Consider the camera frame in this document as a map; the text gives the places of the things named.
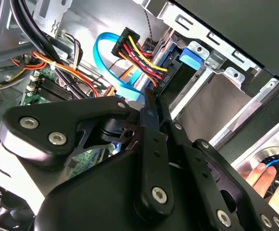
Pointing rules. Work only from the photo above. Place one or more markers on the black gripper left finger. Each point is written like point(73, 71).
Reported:
point(57, 113)

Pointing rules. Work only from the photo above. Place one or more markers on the hard disk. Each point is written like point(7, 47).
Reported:
point(189, 59)

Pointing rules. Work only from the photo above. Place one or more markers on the person's left hand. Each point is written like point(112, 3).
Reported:
point(257, 173)

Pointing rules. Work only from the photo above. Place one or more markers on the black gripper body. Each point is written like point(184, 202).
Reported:
point(100, 192)

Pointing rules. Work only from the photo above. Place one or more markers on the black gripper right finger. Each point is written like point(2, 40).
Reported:
point(197, 168)

